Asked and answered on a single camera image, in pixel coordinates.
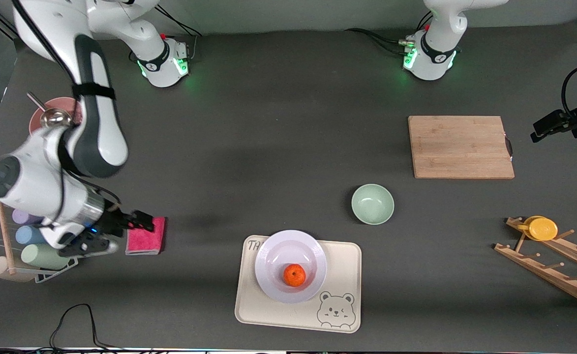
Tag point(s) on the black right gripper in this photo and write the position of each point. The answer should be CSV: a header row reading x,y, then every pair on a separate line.
x,y
113,222

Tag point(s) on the white ridged plate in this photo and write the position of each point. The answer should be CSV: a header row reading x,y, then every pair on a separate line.
x,y
288,248

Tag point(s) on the orange mandarin fruit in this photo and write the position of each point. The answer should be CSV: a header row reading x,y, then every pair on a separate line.
x,y
294,275

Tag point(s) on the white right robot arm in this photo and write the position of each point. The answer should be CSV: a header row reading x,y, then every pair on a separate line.
x,y
96,137

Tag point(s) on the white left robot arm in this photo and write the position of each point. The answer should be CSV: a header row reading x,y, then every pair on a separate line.
x,y
438,39

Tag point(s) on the pink folded cloth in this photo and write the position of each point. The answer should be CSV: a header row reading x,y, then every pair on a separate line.
x,y
144,243

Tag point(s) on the wooden cutting board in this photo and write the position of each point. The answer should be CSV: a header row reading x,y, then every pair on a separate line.
x,y
458,147

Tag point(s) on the yellow cup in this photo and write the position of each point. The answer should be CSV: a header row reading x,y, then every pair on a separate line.
x,y
543,229

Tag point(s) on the green cup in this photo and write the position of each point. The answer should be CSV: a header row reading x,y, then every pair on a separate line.
x,y
40,256

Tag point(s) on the blue cup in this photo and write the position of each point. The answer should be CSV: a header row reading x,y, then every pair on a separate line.
x,y
30,235

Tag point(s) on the purple cup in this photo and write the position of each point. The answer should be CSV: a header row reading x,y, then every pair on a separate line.
x,y
22,217

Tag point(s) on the metal scoop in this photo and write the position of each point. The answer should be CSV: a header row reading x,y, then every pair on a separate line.
x,y
54,118

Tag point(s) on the wooden peg dish rack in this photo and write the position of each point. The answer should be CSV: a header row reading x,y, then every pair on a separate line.
x,y
539,268

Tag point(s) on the pink bowl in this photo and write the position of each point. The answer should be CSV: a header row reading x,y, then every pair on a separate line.
x,y
64,103

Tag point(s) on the light green bowl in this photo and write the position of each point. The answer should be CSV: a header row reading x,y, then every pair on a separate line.
x,y
372,204

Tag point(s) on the beige bear print tray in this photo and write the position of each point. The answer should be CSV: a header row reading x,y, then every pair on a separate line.
x,y
340,275

